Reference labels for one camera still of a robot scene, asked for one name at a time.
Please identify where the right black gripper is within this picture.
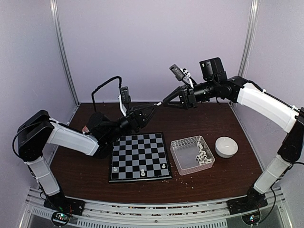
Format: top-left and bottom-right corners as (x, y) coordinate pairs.
(162, 78), (217, 110)

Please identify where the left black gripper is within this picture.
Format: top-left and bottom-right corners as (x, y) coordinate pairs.
(104, 103), (159, 142)

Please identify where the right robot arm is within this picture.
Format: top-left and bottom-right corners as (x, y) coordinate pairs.
(162, 57), (304, 210)

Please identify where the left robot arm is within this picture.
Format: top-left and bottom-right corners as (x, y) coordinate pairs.
(12, 103), (161, 211)

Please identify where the white chess piece pile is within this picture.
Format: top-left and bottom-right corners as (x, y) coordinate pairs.
(196, 142), (212, 165)

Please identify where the black white chessboard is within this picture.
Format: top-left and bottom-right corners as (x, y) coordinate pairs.
(109, 132), (172, 183)

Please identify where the pink plastic basket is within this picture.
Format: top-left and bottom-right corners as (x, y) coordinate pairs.
(170, 135), (215, 176)

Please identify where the red patterned bowl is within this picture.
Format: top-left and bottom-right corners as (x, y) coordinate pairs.
(82, 126), (89, 133)

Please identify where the white ceramic bowl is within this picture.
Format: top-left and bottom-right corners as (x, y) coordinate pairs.
(215, 136), (238, 158)

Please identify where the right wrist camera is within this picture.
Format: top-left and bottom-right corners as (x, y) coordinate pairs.
(169, 64), (194, 88)

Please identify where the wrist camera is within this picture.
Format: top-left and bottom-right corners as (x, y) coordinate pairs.
(169, 64), (194, 88)
(118, 86), (131, 116)

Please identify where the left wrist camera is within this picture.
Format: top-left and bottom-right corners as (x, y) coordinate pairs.
(118, 86), (131, 116)

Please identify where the right aluminium frame post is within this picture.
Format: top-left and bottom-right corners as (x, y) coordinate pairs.
(237, 0), (260, 77)

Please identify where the aluminium frame post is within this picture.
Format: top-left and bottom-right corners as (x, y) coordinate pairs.
(50, 0), (80, 106)
(237, 0), (260, 77)

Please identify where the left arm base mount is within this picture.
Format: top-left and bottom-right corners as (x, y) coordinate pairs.
(41, 190), (85, 228)

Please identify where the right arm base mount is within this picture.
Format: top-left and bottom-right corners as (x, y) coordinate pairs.
(227, 187), (268, 226)

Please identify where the left aluminium frame post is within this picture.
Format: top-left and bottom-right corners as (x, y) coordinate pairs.
(50, 0), (80, 106)

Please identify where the front aluminium rail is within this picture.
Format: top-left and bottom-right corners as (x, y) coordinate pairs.
(17, 187), (295, 228)

